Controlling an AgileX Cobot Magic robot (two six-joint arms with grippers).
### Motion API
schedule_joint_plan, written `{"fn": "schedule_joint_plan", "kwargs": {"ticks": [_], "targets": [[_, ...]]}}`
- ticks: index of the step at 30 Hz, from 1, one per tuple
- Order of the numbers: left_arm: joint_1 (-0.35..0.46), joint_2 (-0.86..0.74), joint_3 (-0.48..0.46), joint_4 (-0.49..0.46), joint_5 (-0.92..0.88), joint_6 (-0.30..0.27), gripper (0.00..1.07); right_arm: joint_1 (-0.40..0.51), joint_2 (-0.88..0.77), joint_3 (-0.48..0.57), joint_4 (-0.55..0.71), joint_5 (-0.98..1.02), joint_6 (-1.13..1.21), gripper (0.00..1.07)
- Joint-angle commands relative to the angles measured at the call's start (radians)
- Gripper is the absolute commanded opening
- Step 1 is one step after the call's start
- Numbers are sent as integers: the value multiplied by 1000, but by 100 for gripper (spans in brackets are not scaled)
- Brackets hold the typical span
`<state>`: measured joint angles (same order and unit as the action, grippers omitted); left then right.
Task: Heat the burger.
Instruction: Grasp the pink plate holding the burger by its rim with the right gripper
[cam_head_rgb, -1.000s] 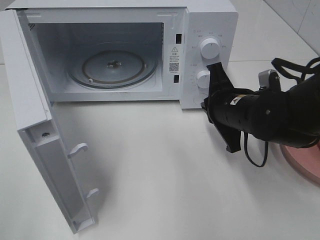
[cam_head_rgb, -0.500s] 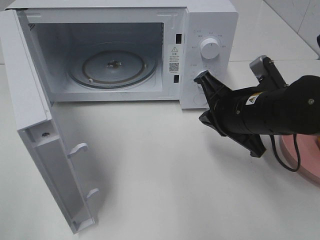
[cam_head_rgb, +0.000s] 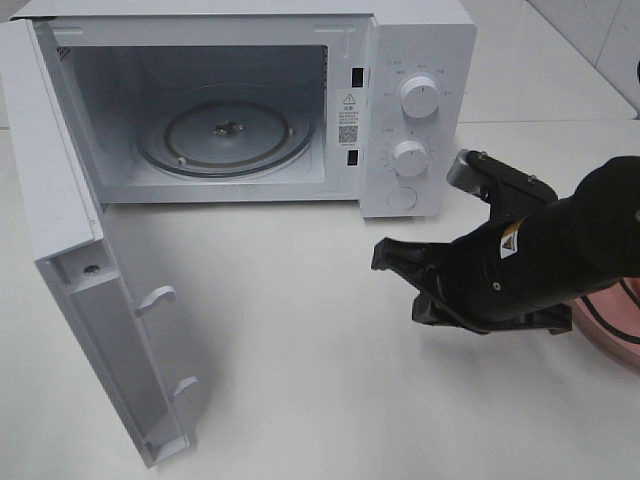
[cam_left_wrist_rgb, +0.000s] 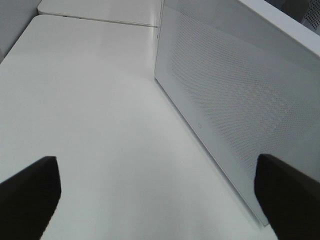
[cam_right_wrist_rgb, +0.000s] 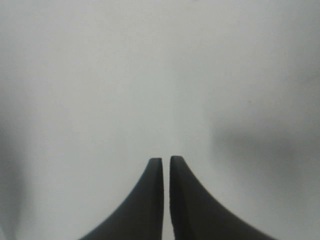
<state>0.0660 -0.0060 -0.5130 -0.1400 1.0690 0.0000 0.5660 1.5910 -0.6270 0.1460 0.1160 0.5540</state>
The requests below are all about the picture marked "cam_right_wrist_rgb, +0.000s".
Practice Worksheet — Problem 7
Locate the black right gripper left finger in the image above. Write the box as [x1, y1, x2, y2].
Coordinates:
[82, 158, 164, 240]

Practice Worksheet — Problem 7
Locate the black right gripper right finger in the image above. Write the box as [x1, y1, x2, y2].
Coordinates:
[169, 156, 271, 240]

